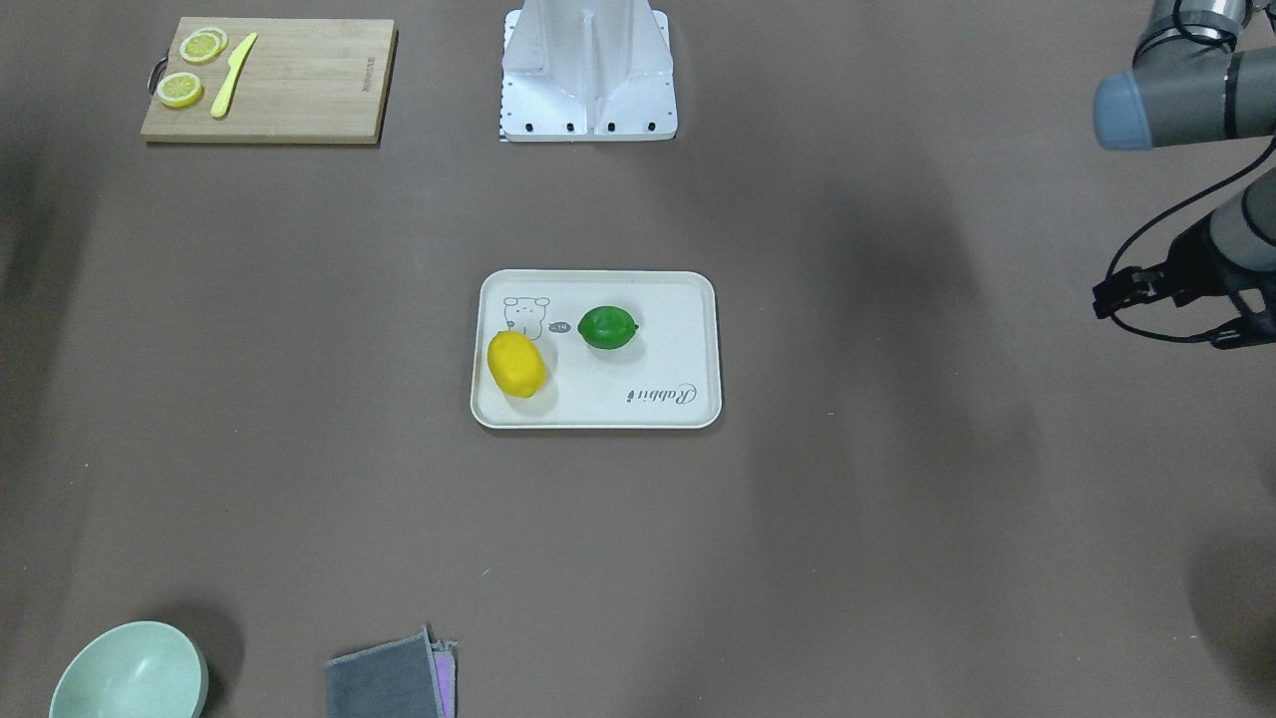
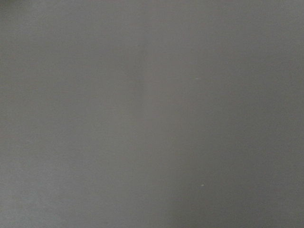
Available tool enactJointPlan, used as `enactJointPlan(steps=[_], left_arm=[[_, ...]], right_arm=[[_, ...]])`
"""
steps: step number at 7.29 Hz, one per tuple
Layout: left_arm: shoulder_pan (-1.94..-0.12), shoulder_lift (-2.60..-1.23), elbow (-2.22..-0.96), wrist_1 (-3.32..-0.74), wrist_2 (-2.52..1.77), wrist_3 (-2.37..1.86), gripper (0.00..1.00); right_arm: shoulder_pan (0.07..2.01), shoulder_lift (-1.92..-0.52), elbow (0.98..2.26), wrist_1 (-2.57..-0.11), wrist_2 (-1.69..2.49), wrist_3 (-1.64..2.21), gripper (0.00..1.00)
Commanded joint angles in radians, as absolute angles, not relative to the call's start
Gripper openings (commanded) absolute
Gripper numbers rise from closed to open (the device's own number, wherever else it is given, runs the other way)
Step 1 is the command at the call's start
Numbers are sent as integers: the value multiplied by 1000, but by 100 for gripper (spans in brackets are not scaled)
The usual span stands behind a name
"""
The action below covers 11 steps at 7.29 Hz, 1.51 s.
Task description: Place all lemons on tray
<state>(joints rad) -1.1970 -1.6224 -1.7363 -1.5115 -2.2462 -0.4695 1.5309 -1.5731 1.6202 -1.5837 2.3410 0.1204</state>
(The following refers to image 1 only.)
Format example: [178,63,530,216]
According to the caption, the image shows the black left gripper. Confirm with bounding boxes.
[1091,216,1275,349]

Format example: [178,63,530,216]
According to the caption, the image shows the green lime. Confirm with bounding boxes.
[577,305,639,349]

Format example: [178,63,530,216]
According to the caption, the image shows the yellow lemon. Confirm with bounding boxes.
[486,330,547,399]

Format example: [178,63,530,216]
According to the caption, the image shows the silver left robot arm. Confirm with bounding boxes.
[1094,1,1275,349]

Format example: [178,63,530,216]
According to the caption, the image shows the cream rabbit print tray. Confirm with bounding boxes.
[470,269,722,429]

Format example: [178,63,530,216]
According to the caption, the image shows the purple folded cloth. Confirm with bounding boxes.
[430,641,459,718]

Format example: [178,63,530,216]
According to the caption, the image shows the grey folded cloth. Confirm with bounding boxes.
[324,630,441,717]

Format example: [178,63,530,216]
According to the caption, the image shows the bamboo cutting board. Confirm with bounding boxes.
[142,15,398,145]

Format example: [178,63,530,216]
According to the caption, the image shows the yellow plastic knife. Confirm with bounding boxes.
[211,32,259,120]

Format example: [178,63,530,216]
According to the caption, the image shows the lemon slice back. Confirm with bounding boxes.
[177,27,228,65]

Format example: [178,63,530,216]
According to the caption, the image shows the lemon slice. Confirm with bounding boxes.
[154,71,204,108]
[177,27,228,65]

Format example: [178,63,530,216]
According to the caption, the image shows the lemon slice front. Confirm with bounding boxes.
[154,71,204,108]

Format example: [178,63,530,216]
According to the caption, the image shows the mint green bowl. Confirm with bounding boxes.
[47,621,209,717]

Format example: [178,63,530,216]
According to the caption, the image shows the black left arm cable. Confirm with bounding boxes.
[1105,0,1276,344]

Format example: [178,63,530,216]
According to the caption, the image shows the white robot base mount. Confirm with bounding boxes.
[498,1,679,143]

